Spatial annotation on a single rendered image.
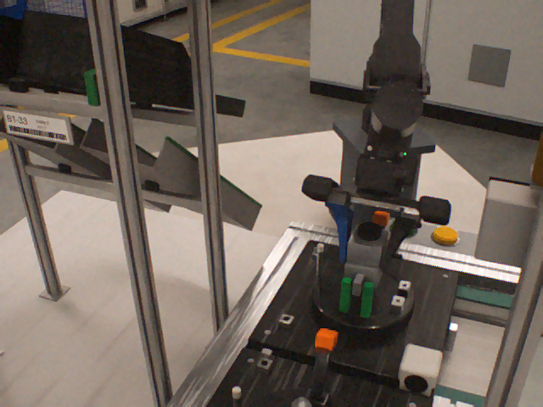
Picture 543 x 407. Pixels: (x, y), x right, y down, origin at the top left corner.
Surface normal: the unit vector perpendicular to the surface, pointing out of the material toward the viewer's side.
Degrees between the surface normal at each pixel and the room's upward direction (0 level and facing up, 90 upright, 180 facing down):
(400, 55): 46
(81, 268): 0
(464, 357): 0
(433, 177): 0
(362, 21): 90
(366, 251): 90
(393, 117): 53
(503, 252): 90
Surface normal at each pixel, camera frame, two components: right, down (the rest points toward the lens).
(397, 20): -0.15, -0.04
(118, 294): -0.02, -0.85
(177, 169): 0.85, 0.27
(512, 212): -0.38, 0.49
